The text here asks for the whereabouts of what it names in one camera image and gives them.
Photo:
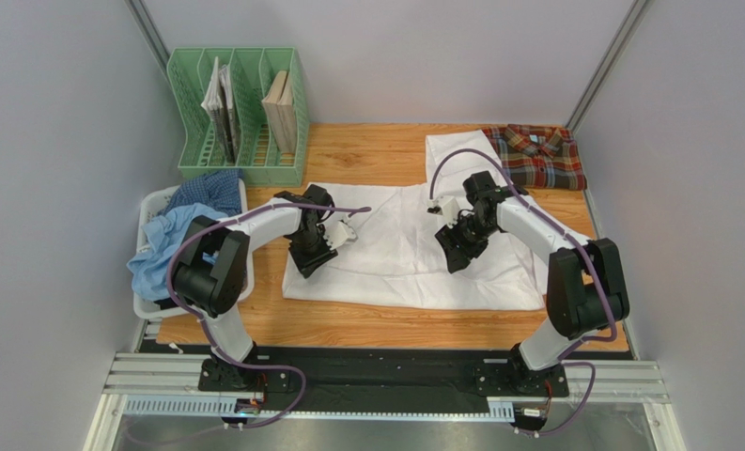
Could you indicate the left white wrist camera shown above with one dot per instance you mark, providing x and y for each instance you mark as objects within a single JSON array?
[{"x": 338, "y": 234}]

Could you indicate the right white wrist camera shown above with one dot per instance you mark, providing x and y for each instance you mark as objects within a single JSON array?
[{"x": 447, "y": 207}]

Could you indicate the light blue crumpled shirt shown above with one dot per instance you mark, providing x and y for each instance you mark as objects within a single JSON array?
[{"x": 165, "y": 233}]

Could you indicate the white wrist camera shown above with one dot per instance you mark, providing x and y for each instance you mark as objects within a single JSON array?
[
  {"x": 447, "y": 207},
  {"x": 338, "y": 234}
]

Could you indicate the beige books in organizer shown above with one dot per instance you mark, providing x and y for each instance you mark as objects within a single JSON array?
[{"x": 279, "y": 108}]

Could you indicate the white laundry basket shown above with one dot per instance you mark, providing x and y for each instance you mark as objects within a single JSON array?
[{"x": 151, "y": 206}]

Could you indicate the magazines in organizer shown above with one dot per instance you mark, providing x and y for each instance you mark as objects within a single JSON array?
[{"x": 220, "y": 105}]

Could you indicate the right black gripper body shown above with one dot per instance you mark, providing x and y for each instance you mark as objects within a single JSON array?
[{"x": 456, "y": 247}]

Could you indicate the dark blue checked shirt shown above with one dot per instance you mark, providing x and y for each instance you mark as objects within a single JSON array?
[{"x": 219, "y": 190}]

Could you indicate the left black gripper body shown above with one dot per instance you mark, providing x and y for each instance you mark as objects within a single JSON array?
[{"x": 304, "y": 242}]

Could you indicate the white long sleeve shirt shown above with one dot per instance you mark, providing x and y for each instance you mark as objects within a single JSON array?
[{"x": 397, "y": 261}]

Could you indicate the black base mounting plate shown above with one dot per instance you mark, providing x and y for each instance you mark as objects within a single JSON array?
[{"x": 386, "y": 381}]

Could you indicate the folded red plaid shirt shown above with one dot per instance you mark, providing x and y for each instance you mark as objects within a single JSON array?
[{"x": 538, "y": 156}]

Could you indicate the aluminium frame rail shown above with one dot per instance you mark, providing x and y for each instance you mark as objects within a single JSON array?
[{"x": 168, "y": 393}]

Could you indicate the green plastic file organizer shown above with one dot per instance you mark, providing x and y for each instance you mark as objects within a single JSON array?
[{"x": 252, "y": 70}]

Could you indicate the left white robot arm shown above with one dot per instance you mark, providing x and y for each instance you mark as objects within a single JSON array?
[{"x": 209, "y": 271}]

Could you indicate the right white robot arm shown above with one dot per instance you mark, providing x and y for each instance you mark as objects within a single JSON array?
[{"x": 586, "y": 291}]

